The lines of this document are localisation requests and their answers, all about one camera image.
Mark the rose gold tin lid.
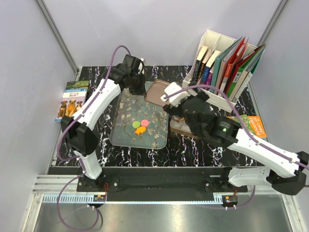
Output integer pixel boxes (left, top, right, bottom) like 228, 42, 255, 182
144, 80, 170, 107

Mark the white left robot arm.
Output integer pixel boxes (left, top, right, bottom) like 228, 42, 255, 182
60, 54, 146, 191

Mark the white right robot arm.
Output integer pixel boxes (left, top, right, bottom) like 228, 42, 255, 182
161, 86, 309, 196

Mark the rose gold cookie tin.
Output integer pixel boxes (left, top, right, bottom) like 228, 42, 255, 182
169, 116, 198, 139

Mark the floral blossom serving tray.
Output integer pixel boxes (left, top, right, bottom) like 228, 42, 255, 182
110, 89, 169, 149

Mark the purple paperback book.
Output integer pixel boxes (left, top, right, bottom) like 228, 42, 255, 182
203, 50, 221, 85

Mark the teal hardcover book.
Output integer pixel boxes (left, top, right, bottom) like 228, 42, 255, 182
211, 35, 245, 89

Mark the green round cookie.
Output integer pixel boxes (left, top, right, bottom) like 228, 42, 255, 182
132, 121, 140, 129

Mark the pink round cookie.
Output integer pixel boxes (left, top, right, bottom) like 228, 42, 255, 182
140, 119, 149, 127

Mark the blue paperback book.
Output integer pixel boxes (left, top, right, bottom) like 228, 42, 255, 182
197, 48, 212, 84

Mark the orange fish shaped cookie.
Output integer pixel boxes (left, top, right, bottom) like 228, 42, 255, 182
135, 126, 146, 135

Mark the black paperback book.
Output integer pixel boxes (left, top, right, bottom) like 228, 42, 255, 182
191, 45, 208, 83

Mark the orange treehouse book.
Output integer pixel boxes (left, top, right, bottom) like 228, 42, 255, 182
240, 115, 267, 138

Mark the green landscape book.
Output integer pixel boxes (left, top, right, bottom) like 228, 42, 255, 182
66, 81, 89, 89

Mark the dog picture book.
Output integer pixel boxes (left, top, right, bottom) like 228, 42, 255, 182
55, 87, 87, 122

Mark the green hardcover book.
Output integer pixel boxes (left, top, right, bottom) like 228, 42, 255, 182
227, 44, 266, 101

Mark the red hardcover book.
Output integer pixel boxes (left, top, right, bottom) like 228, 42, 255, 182
218, 37, 247, 92

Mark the white book organizer rack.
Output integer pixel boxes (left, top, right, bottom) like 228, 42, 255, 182
181, 29, 259, 112

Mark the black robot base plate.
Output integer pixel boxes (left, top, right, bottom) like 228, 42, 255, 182
77, 167, 248, 203

